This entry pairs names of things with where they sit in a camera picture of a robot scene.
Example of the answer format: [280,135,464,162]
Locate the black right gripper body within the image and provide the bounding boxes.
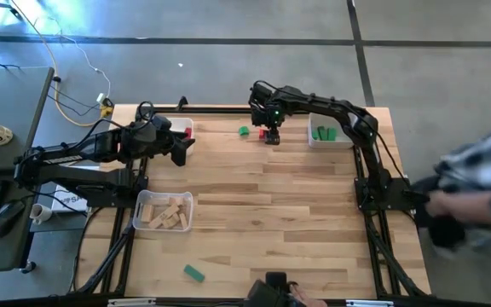
[248,80,287,129]

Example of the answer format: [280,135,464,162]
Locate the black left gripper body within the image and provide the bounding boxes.
[121,114,174,163]

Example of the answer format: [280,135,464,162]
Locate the person's forearm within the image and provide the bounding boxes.
[445,190,491,226]

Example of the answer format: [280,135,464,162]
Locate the white plastic bin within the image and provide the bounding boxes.
[307,111,357,150]
[159,117,195,158]

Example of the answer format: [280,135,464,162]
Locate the clear plastic bin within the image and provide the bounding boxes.
[132,189,195,234]

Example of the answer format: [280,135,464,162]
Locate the white printed sheet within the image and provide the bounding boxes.
[51,185,90,213]

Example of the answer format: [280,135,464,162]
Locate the white mug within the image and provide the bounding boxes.
[29,203,54,225]

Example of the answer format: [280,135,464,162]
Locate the grey desk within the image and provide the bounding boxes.
[0,66,55,274]

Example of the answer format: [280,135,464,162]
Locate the black device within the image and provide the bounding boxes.
[245,271,298,307]

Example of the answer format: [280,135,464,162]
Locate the black computer mouse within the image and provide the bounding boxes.
[0,200,26,238]

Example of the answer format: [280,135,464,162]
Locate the person's hand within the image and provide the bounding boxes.
[288,284,328,307]
[425,191,453,219]

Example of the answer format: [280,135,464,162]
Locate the black round object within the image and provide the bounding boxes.
[427,214,467,249]

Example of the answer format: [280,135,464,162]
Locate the person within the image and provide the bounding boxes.
[411,121,491,261]

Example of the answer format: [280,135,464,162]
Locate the black aluminium table frame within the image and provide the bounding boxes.
[68,94,432,299]

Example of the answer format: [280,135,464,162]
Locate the white cable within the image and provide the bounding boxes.
[60,33,113,106]

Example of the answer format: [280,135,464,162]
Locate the black cable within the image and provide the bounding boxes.
[68,208,97,295]
[47,83,101,117]

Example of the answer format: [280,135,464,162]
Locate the yellow cable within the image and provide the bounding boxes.
[9,0,115,128]

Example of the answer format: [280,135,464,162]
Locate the silver bracket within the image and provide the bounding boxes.
[345,299,395,307]
[107,298,157,307]

